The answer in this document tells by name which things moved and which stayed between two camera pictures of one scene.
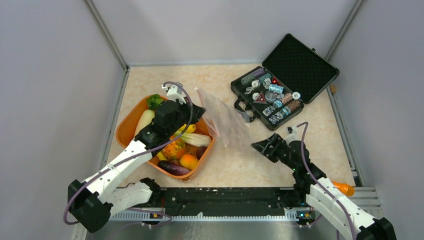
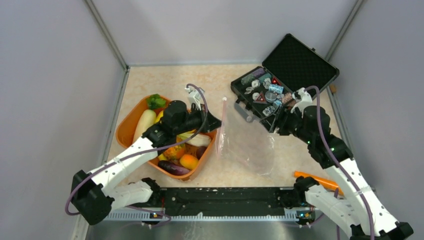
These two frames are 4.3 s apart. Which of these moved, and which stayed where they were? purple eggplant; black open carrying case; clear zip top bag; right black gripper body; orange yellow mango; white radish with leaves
Moved: clear zip top bag; right black gripper body
Stayed: white radish with leaves; black open carrying case; orange yellow mango; purple eggplant
